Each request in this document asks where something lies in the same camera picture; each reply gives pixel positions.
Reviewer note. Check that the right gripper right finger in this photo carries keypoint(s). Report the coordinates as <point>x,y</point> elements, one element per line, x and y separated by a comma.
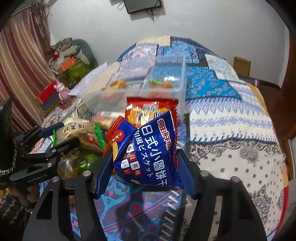
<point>186,175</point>

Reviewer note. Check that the green patterned box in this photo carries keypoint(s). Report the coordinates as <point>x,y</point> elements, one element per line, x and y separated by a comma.
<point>72,76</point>

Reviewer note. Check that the fried snack clear bag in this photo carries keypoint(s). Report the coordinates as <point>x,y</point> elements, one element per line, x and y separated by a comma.
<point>155,83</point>

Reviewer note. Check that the orange cracker bag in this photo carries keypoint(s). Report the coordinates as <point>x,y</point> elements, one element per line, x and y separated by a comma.
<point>118,84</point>

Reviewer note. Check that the red gift box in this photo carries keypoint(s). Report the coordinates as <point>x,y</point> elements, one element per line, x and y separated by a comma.
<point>45,94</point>

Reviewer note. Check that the white pillow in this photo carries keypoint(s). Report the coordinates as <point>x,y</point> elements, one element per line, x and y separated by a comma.
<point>87,81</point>

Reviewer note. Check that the operator left hand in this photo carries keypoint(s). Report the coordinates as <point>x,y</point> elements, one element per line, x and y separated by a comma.
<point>33,192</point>

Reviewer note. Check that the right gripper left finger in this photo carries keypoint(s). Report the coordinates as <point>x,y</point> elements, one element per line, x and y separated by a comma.
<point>102,172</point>

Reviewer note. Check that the small wall monitor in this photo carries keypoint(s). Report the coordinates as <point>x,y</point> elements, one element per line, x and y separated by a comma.
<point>133,6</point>

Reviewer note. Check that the red snack bag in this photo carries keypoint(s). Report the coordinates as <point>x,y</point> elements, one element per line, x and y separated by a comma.
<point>141,110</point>

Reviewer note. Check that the cardboard box on floor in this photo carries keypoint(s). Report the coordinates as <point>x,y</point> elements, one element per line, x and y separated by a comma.
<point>242,66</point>

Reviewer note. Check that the pink plush toy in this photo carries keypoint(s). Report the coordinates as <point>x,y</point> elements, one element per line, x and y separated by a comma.
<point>62,90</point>

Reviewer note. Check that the green-edged pastry pack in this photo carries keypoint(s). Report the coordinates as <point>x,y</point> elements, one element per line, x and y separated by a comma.
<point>89,135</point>

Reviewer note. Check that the pile of plush toys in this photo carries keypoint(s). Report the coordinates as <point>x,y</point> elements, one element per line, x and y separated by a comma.
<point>77,48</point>

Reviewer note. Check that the patchwork blue bed quilt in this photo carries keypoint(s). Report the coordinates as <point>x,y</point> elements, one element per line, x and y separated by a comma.
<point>226,131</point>

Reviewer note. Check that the green jelly cup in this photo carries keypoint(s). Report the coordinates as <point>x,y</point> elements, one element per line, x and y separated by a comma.
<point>87,162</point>

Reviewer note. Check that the orange box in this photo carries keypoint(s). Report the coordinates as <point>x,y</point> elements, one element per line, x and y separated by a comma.
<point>67,64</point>

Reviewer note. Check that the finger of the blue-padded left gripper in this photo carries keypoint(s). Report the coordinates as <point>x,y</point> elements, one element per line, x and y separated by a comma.
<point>65,147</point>
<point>49,131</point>

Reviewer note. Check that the clear plastic storage bin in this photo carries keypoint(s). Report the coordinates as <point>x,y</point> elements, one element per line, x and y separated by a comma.
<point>136,88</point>

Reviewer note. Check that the striped red curtain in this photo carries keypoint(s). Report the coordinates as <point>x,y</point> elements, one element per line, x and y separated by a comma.
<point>25,73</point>

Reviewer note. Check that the blue Japanese biscuit bag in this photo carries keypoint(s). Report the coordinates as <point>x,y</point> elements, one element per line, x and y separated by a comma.
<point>146,155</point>

